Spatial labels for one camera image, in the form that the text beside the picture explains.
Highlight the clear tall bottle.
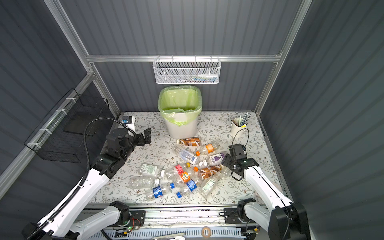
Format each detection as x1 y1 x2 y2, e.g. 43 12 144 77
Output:
220 166 232 179

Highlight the purple grape label bottle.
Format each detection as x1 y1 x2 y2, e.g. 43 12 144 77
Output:
197 152 227 167

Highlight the orange cap clear bottle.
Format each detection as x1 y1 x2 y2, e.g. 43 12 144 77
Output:
196 143 218 156

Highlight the green white label bottle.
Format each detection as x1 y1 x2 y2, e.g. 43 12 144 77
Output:
139 163 162 177

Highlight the green label tall bottle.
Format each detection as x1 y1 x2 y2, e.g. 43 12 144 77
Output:
200 172 223 199

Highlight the blue label bottle front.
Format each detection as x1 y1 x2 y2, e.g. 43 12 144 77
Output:
146 183 175 201

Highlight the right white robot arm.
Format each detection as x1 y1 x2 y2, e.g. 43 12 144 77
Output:
223 144 311 240

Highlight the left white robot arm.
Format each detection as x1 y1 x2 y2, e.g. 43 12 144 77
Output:
22 128 152 240

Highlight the brown label bottle near bin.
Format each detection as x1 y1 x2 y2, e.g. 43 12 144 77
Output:
177 137 201 147

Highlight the white trash bin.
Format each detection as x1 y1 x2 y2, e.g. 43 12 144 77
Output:
164 113 198 139

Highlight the green bin liner bag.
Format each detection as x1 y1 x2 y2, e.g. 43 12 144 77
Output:
158 85 203 126

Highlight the brown tea bottle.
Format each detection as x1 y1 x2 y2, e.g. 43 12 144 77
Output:
198 165 223 180

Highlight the white pen cup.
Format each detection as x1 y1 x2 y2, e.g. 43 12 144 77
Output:
230 117 247 138

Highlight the clear empty bottle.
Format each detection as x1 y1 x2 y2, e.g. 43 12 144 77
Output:
128 176 160 189

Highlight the blue white label bottle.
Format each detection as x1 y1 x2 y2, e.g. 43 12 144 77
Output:
174 146 198 165

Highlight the pink white calculator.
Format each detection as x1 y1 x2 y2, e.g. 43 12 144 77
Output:
273 183 284 195

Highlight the blue label bottle blue cap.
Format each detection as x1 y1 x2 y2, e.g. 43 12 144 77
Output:
176 180 200 199

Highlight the orange label bottle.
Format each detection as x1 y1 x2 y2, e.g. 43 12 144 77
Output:
174 167 199 185

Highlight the pink label bottle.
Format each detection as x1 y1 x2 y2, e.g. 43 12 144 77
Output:
160 164 184 179

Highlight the tape roll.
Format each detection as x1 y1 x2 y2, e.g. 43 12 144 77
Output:
201 226 212 239

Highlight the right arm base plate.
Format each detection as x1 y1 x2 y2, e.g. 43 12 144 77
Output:
223 208 250 224

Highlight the black wire side basket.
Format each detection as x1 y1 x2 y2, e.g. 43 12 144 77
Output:
24 91 110 164

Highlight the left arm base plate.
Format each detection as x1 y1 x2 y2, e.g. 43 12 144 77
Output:
109 209 147 228

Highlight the white wire wall basket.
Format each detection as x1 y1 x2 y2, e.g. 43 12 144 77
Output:
153 58 222 85

